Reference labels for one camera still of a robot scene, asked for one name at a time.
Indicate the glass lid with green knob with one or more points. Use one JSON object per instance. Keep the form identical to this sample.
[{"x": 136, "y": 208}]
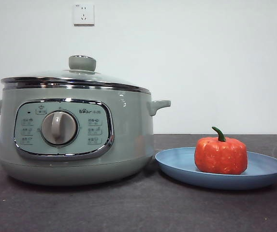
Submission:
[{"x": 82, "y": 63}]

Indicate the orange pumpkin with green stem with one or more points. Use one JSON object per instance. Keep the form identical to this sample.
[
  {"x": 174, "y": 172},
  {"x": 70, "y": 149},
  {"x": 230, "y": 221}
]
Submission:
[{"x": 220, "y": 157}]

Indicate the pale green electric steamer pot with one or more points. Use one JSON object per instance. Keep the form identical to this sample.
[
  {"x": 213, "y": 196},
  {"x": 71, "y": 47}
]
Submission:
[{"x": 128, "y": 125}]

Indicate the blue round plate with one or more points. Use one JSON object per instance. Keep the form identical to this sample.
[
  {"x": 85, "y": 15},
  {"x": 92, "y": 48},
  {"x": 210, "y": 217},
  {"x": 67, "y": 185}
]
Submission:
[{"x": 177, "y": 166}]

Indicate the white wall socket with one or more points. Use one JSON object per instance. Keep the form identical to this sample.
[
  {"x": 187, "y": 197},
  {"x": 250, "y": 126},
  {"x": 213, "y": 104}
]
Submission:
[{"x": 83, "y": 14}]

